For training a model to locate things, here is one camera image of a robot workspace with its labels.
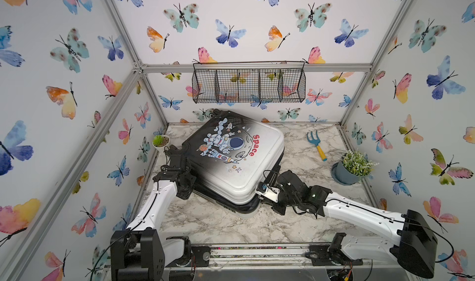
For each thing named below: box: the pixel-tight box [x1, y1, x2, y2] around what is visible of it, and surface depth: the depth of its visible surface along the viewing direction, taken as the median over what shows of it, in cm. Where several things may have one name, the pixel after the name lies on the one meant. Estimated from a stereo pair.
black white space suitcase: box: [183, 108, 286, 215], surface depth 80 cm
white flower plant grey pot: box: [330, 149, 380, 186], surface depth 86 cm
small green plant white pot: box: [152, 134, 171, 154], surface depth 102 cm
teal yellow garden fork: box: [306, 129, 328, 162], surface depth 113 cm
